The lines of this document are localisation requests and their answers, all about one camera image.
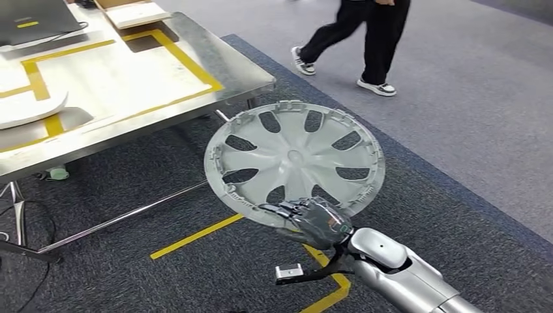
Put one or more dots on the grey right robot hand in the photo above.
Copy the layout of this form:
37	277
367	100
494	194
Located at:
317	224

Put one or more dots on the grey plastic wheel hubcap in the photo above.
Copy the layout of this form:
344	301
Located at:
296	157

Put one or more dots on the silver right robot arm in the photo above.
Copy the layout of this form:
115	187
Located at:
397	276

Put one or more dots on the steel workbench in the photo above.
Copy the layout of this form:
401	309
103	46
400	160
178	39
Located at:
224	73

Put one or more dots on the white curved plastic part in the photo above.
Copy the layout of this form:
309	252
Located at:
30	112

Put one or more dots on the yellow floor tape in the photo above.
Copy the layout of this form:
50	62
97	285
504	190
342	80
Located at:
194	236

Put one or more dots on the person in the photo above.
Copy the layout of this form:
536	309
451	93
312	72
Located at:
384	43

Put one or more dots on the yellow table tape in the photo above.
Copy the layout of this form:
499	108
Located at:
181	52

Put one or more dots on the white foam board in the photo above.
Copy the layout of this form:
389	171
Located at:
138	15

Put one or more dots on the cardboard box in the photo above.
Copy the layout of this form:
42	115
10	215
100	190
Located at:
100	4

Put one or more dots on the black flat device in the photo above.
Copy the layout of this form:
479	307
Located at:
86	3

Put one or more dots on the dark grey laptop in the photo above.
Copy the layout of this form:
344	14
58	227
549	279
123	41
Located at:
39	17

